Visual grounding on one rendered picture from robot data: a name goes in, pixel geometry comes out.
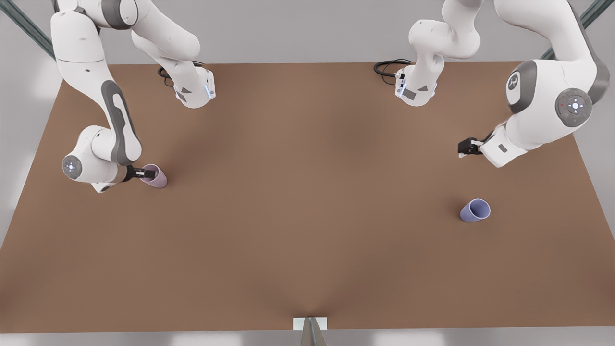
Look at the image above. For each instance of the purple cup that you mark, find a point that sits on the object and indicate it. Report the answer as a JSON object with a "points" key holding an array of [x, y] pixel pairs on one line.
{"points": [[473, 211]]}

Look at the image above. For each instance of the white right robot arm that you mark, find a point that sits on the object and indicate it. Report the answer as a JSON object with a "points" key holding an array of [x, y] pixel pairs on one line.
{"points": [[77, 43]]}

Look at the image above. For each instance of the pink cup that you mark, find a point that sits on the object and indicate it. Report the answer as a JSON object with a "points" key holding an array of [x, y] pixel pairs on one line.
{"points": [[158, 180]]}

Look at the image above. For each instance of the silver frame post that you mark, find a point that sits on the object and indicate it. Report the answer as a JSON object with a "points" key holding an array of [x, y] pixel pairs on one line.
{"points": [[588, 17], [313, 336], [29, 30]]}

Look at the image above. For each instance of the white post foot plate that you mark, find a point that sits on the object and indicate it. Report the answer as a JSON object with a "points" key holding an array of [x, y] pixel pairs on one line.
{"points": [[298, 323]]}

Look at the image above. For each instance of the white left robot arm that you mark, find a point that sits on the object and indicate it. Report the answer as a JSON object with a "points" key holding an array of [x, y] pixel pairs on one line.
{"points": [[543, 101]]}

